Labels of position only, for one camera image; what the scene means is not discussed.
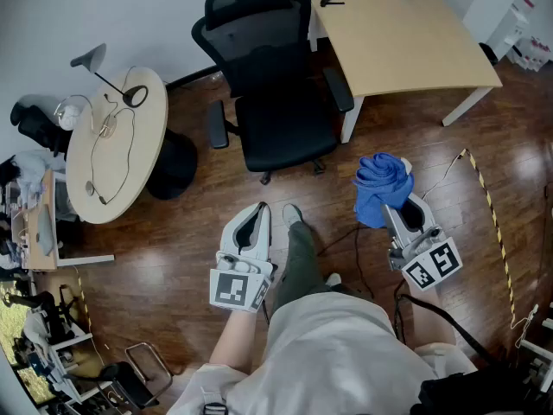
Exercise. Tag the blue cloth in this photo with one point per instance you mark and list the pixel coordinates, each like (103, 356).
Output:
(380, 188)

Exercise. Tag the yellow black floor tape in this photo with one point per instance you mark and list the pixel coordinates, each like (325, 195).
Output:
(492, 214)

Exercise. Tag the white metal rack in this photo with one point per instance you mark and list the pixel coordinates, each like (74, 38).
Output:
(538, 357)

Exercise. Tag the person's right forearm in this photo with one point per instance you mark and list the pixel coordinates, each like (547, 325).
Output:
(427, 314)

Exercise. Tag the rectangular wooden desk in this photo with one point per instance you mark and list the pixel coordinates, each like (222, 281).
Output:
(402, 46)

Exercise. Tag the person's left forearm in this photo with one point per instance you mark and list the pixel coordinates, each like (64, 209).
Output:
(235, 340)

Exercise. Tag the black mesh office chair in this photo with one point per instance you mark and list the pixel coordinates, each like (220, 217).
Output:
(276, 119)

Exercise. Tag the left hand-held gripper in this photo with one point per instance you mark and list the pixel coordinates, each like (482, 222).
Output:
(235, 290)

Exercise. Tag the black round table base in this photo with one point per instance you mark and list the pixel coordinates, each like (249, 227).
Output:
(177, 167)

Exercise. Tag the small wooden side desk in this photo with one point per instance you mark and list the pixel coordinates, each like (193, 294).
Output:
(41, 264)

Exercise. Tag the round wooden table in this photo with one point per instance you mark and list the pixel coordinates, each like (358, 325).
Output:
(142, 136)

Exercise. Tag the metal frame chair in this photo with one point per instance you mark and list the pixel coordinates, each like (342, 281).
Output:
(149, 361)

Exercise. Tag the black shoulder bag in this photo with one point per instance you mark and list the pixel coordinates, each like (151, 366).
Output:
(475, 393)

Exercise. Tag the grey desk pad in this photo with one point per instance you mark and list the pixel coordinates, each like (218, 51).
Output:
(45, 231)

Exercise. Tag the black desk lamp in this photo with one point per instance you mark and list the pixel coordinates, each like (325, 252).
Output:
(136, 95)

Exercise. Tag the gold disc lamp base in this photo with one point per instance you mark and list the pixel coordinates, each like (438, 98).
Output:
(108, 128)

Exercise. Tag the person's white shoe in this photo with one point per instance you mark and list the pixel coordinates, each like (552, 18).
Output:
(291, 214)
(333, 279)

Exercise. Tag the person's white shirt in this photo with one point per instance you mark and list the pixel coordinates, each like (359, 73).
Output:
(328, 361)

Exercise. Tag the person's green trousers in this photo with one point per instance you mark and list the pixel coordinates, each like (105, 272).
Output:
(300, 262)

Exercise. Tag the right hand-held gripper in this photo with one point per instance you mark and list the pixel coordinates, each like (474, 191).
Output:
(432, 264)

